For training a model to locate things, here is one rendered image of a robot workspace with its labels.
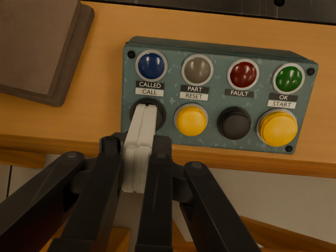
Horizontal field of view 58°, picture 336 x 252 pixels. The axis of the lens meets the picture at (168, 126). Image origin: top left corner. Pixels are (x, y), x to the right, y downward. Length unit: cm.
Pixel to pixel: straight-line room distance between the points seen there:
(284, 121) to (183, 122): 8
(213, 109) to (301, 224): 108
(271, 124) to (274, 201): 101
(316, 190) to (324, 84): 102
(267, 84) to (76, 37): 17
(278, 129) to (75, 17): 19
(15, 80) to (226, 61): 17
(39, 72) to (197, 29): 15
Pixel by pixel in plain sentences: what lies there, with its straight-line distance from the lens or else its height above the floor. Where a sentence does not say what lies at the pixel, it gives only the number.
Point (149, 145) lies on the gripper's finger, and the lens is 16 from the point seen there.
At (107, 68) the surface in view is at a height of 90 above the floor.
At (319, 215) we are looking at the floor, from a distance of 132.
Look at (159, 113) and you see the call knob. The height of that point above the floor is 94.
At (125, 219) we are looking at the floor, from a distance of 118.
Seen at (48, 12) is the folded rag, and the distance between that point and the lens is 29.
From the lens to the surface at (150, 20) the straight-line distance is 31.
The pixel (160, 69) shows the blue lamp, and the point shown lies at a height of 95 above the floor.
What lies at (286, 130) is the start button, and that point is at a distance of 25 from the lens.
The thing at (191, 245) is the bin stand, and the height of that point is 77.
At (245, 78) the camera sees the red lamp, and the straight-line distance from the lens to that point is 24.
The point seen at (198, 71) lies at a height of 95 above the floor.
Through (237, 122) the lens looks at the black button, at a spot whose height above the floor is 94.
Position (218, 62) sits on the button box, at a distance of 24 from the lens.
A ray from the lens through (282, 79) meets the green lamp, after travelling 25.
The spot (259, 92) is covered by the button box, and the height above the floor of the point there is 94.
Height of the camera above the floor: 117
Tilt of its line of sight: 78 degrees down
